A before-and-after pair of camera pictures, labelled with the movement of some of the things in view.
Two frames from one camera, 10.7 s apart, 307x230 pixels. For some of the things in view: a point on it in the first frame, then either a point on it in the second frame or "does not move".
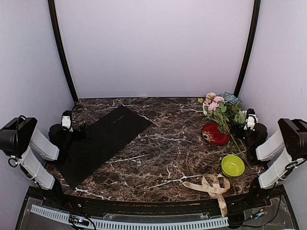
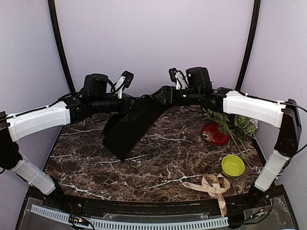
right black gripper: x=234 y=128 to x=166 y=89
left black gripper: x=78 y=137 to x=126 y=108
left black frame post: x=53 y=12 does not move
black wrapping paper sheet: x=105 y=138 to x=124 y=131
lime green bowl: x=232 y=166 does not move
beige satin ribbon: x=215 y=186 does not move
